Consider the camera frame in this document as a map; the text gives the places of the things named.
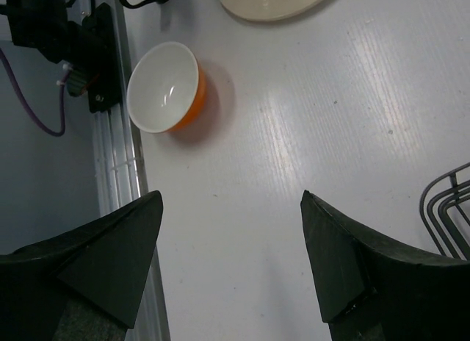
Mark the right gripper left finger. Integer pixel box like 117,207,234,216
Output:
1,191,164,340

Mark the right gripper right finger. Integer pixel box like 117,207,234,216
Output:
300,192,469,340

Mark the green and cream plate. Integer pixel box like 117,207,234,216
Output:
219,0,323,22

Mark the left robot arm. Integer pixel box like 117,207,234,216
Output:
1,0,100,66

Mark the white bowl orange outside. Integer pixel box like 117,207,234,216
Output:
126,42,206,134

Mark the aluminium frame rail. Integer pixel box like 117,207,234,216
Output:
93,0,170,340

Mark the black wire dish rack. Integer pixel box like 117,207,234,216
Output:
419,163,469,261

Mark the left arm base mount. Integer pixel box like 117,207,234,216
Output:
66,3,122,113

